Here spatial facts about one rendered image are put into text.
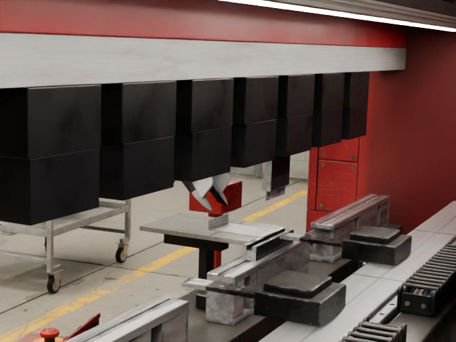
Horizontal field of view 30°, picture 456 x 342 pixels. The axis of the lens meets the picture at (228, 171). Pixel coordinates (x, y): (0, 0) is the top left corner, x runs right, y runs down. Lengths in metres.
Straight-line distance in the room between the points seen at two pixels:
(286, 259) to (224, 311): 0.26
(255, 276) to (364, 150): 1.02
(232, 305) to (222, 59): 0.47
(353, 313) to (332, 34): 0.78
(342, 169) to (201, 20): 1.35
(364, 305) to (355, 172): 1.25
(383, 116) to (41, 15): 1.69
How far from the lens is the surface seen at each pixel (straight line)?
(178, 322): 1.43
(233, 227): 1.86
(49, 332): 1.79
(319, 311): 1.29
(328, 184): 2.67
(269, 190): 1.75
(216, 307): 1.63
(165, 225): 1.87
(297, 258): 1.89
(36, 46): 1.03
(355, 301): 1.43
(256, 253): 1.71
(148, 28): 1.24
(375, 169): 2.61
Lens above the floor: 1.40
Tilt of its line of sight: 8 degrees down
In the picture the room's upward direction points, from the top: 2 degrees clockwise
